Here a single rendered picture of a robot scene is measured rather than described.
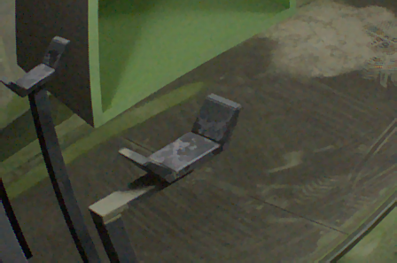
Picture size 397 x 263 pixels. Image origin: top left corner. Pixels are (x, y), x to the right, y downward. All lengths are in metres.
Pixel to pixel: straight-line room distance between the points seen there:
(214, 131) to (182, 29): 1.62
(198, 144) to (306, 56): 2.41
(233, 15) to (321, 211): 0.50
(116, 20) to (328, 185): 0.65
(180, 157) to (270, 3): 1.75
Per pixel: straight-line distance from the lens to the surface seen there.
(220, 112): 0.67
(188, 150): 0.66
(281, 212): 2.41
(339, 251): 2.22
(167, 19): 2.33
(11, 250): 1.33
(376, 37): 3.18
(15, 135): 2.85
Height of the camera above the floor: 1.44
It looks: 29 degrees down
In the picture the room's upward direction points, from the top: 11 degrees counter-clockwise
